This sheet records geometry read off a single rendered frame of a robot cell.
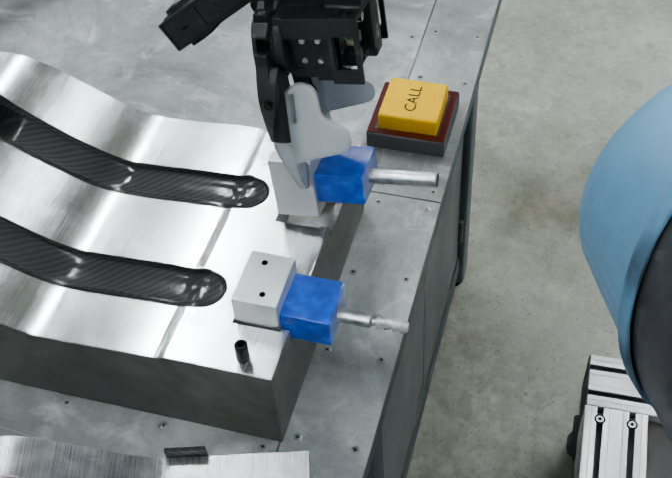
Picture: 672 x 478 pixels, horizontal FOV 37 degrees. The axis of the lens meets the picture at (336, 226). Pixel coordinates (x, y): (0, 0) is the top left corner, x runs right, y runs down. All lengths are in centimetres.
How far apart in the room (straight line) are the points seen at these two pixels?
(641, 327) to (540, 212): 186
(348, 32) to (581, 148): 154
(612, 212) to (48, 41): 106
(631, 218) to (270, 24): 54
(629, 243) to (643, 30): 234
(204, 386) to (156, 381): 4
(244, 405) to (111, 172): 26
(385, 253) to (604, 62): 156
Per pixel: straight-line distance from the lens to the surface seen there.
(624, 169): 23
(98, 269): 86
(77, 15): 127
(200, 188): 90
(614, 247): 23
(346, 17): 71
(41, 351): 85
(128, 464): 77
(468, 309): 191
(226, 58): 116
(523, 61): 242
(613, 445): 151
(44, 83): 98
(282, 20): 72
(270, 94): 74
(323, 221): 88
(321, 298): 77
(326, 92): 83
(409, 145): 102
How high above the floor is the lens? 151
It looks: 48 degrees down
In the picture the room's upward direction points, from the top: 4 degrees counter-clockwise
